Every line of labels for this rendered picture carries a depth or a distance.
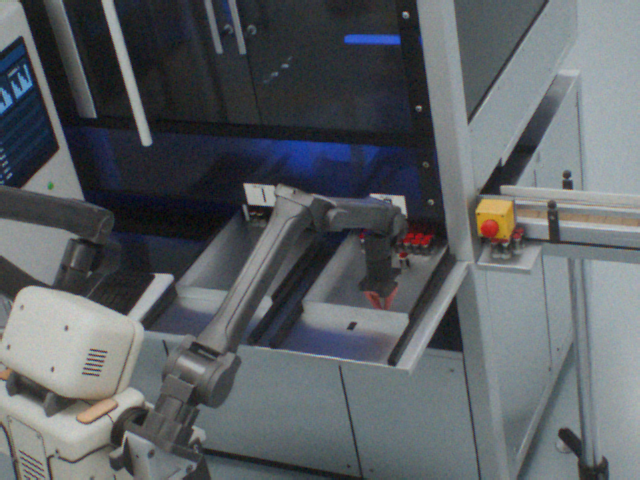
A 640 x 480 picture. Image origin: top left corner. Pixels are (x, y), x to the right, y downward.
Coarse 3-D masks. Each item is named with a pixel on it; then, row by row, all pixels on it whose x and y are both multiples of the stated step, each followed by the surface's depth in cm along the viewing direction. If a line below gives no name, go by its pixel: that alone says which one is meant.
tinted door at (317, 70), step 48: (240, 0) 275; (288, 0) 270; (336, 0) 265; (384, 0) 260; (288, 48) 277; (336, 48) 272; (384, 48) 267; (288, 96) 284; (336, 96) 279; (384, 96) 274
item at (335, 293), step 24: (336, 264) 296; (360, 264) 295; (432, 264) 290; (312, 288) 285; (336, 288) 289; (408, 288) 284; (312, 312) 282; (336, 312) 279; (360, 312) 276; (384, 312) 273; (408, 312) 271
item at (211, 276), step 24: (240, 216) 321; (216, 240) 311; (240, 240) 314; (312, 240) 302; (192, 264) 302; (216, 264) 306; (240, 264) 304; (288, 264) 301; (192, 288) 294; (216, 288) 297
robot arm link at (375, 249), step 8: (368, 232) 267; (368, 240) 265; (376, 240) 264; (384, 240) 264; (392, 240) 269; (368, 248) 265; (376, 248) 265; (384, 248) 265; (368, 256) 266; (376, 256) 265; (384, 256) 266
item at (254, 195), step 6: (246, 186) 304; (252, 186) 303; (258, 186) 302; (264, 186) 301; (270, 186) 301; (246, 192) 305; (252, 192) 304; (258, 192) 303; (264, 192) 303; (270, 192) 302; (252, 198) 305; (258, 198) 304; (270, 198) 303; (252, 204) 306; (258, 204) 306; (264, 204) 305; (270, 204) 304
